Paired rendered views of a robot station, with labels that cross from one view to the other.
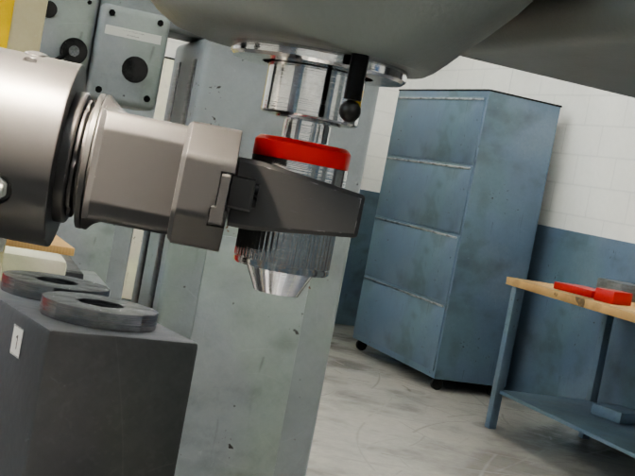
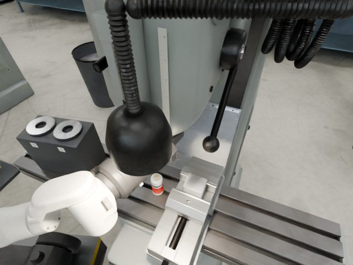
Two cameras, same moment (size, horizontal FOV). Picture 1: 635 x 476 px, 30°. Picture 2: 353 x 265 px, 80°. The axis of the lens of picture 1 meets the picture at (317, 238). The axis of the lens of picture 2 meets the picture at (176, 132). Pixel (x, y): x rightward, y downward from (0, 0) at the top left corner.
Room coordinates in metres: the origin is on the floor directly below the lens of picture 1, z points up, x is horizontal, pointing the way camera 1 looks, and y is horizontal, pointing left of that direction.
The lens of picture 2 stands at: (0.31, 0.26, 1.62)
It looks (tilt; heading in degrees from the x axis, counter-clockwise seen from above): 46 degrees down; 314
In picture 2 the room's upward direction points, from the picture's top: straight up
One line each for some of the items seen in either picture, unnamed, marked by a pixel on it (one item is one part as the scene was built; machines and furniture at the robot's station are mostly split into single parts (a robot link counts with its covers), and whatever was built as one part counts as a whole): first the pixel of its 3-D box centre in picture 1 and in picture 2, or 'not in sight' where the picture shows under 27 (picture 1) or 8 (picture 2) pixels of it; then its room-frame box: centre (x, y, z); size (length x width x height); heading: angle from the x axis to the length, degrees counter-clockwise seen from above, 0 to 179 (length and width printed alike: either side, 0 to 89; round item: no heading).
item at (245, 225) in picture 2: not in sight; (158, 195); (0.61, 0.03, 0.89); 1.24 x 0.23 x 0.08; 22
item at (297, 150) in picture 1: (301, 152); not in sight; (0.57, 0.01, 1.26); 0.05 x 0.05 x 0.01
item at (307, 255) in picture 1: (290, 215); not in sight; (0.57, 0.01, 1.23); 0.05 x 0.05 x 0.05
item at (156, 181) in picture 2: not in sight; (156, 182); (0.62, 0.03, 0.98); 0.04 x 0.04 x 0.11
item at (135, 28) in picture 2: not in sight; (131, 89); (0.53, 0.12, 1.45); 0.04 x 0.04 x 0.21; 22
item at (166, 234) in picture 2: not in sight; (190, 203); (0.48, 0.01, 0.98); 0.35 x 0.15 x 0.11; 110
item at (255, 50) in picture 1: (318, 61); not in sight; (0.57, 0.01, 1.31); 0.09 x 0.09 x 0.01
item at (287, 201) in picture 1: (296, 203); (176, 140); (0.54, 0.01, 1.24); 0.06 x 0.02 x 0.03; 96
